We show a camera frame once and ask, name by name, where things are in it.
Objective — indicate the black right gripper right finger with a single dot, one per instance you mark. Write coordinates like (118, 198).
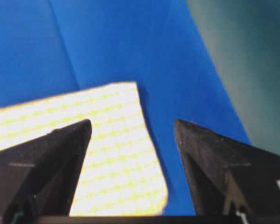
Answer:
(225, 175)

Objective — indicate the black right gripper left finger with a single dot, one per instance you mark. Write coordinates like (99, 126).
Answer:
(39, 177)

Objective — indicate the yellow checked towel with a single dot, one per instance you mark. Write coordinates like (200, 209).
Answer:
(121, 173)

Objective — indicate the blue table cloth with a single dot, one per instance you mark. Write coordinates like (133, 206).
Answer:
(49, 47)

